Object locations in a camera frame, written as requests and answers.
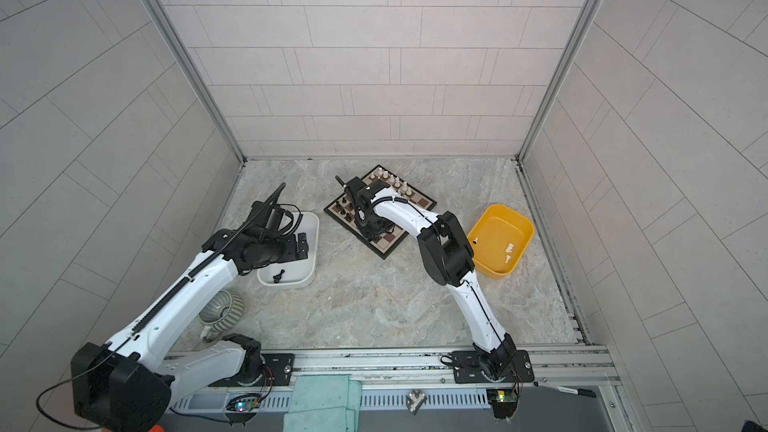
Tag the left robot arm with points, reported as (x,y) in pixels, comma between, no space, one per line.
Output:
(128,383)

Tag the folding chess board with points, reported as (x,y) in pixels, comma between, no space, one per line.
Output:
(406,209)

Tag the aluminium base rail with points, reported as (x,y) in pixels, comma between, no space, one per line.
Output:
(553,365)

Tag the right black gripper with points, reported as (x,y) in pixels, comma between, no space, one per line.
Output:
(361,225)

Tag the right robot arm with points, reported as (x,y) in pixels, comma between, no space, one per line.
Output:
(447,257)

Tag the green cloth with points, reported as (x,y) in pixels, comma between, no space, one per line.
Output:
(324,403)

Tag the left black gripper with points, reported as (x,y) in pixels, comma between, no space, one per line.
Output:
(292,250)

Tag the yellow plastic bowl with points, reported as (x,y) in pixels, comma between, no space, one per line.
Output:
(499,240)

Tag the white plastic tray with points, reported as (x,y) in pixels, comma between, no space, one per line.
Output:
(296,269)

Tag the striped grey cup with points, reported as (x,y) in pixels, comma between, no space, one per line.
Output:
(220,315)

